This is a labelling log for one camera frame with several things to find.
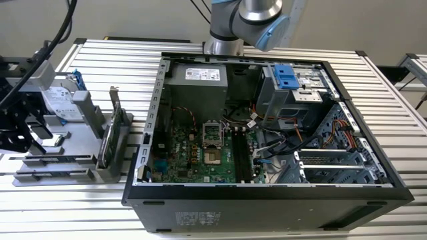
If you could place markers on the grey metal disk bay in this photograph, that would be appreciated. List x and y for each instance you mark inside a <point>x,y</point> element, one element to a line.
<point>334,166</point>

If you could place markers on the dark RAM stick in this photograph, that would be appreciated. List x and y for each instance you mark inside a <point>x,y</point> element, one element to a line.
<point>63,158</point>

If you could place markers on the black PC case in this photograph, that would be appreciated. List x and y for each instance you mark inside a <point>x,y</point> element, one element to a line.
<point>234,212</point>

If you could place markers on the hard disk in blue carrier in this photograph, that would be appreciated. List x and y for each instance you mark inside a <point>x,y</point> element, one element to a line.
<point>63,105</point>

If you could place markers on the silver CPU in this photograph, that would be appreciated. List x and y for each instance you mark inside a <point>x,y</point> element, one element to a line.
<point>58,141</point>

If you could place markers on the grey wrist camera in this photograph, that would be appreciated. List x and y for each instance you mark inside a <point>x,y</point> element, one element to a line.
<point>40,77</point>

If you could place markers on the green motherboard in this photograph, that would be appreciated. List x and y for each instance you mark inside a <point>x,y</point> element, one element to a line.
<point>181,160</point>

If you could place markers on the metal slat side table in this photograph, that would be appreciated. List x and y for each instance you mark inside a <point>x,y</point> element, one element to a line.
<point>415,65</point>

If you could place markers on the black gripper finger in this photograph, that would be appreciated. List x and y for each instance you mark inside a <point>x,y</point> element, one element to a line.
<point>42,130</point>
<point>36,142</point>

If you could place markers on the grey power supply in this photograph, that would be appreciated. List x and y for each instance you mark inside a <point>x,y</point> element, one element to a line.
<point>197,100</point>

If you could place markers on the CPU socket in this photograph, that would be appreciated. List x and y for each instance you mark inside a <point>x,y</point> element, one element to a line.
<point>213,157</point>

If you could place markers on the grey parts rack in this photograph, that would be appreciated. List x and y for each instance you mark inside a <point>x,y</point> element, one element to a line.
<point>80,142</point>

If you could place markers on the grey metal drive cage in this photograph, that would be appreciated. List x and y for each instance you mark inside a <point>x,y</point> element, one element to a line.
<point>277,100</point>

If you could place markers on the black RAM slot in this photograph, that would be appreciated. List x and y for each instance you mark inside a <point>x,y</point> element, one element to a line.
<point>246,155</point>
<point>238,155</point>

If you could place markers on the green graphics card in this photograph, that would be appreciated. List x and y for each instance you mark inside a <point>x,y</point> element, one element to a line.
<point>111,135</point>

